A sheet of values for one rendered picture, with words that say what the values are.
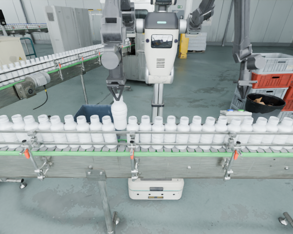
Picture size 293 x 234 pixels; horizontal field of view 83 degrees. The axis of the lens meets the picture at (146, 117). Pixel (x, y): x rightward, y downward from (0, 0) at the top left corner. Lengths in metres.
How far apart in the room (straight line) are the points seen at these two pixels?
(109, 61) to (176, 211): 1.53
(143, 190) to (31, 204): 1.10
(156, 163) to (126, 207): 1.01
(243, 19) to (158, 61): 0.56
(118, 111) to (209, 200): 1.48
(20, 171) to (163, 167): 0.73
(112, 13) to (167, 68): 0.70
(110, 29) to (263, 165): 0.94
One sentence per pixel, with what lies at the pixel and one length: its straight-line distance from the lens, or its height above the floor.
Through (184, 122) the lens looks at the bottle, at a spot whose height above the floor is 1.16.
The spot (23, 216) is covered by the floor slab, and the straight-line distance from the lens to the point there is 2.08.
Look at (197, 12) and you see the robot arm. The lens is 1.16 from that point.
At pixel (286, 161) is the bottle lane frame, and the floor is 0.95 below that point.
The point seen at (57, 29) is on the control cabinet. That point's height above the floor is 1.24.
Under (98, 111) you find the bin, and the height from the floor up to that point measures 0.89.
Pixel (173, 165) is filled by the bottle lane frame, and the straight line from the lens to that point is 0.88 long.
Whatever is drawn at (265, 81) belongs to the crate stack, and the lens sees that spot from 3.08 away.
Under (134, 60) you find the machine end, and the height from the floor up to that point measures 0.64.
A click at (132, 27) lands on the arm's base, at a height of 1.50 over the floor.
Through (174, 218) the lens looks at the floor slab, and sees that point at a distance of 1.78.
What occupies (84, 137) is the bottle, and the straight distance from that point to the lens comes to 0.83.
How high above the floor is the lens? 1.55
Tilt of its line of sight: 30 degrees down
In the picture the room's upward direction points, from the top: 1 degrees clockwise
